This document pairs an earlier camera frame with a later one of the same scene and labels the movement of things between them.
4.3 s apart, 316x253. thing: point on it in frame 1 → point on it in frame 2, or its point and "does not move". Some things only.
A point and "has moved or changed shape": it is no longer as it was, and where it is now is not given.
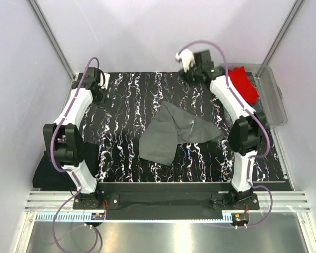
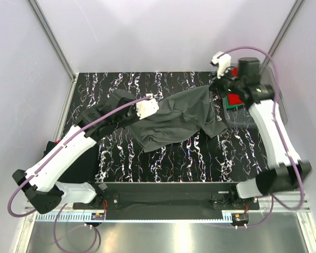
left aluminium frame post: x=51 y=38 does not move
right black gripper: x=185 y=76 → x=216 y=87
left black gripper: x=104 y=99 → x=136 y=117
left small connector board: x=98 y=216 does not move
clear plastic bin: x=270 y=100 does not move
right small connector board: x=239 y=219 does not move
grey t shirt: x=166 y=128 has moved or changed shape
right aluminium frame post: x=292 y=15 does not move
